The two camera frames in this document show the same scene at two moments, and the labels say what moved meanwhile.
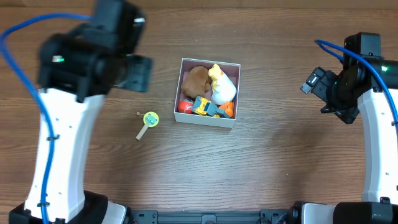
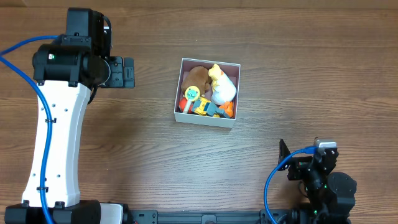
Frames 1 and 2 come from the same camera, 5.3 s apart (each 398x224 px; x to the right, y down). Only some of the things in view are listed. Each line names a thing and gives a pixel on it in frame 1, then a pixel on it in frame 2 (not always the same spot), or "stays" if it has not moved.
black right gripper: (321, 88) to (300, 168)
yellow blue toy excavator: (204, 106) stays
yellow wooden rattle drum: (150, 119) to (191, 93)
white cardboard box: (231, 70) stays
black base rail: (264, 216) stays
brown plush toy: (196, 82) stays
